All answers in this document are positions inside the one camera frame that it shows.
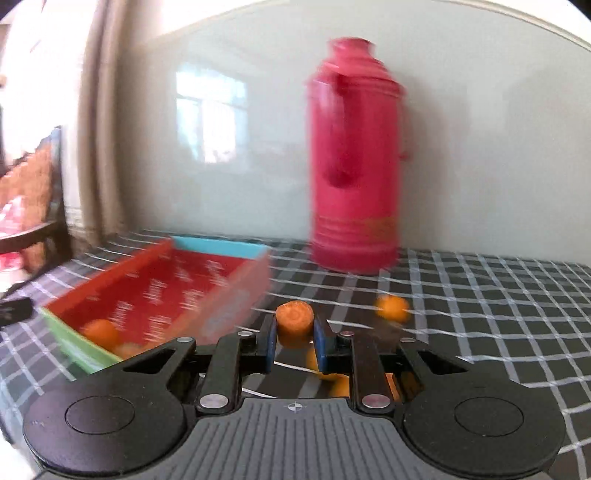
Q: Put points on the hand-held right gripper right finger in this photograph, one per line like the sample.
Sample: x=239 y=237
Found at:
x=321 y=346

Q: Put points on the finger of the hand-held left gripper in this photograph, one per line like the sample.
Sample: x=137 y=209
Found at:
x=16 y=311

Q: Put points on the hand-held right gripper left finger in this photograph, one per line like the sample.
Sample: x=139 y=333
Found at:
x=271 y=346

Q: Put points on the orange carrot piece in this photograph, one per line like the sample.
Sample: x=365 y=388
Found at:
x=294 y=319

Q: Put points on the colourful cardboard box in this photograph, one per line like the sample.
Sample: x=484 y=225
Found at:
x=184 y=281

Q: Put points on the red white cloth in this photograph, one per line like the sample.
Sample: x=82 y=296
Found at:
x=11 y=221

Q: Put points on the wooden chair with orange cushion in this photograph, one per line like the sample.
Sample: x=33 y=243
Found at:
x=41 y=184

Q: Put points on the black white checked tablecloth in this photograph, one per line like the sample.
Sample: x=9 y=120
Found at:
x=485 y=314

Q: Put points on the red thermos flask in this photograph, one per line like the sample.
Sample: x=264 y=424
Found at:
x=355 y=175

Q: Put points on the beige curtain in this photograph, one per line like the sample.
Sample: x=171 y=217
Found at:
x=104 y=115

